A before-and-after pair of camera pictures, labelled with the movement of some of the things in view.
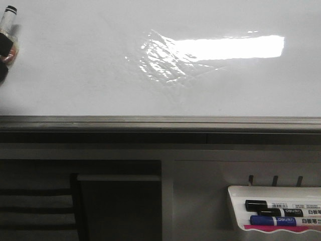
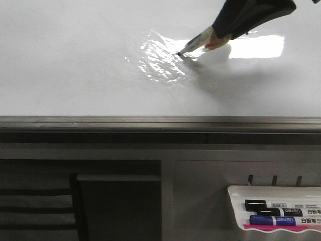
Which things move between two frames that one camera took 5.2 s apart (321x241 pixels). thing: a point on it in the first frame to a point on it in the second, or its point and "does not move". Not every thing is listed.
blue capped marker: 260,220 does not move
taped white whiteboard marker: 7,29 to 207,39
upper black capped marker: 256,205 does not move
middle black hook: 275,181 does not move
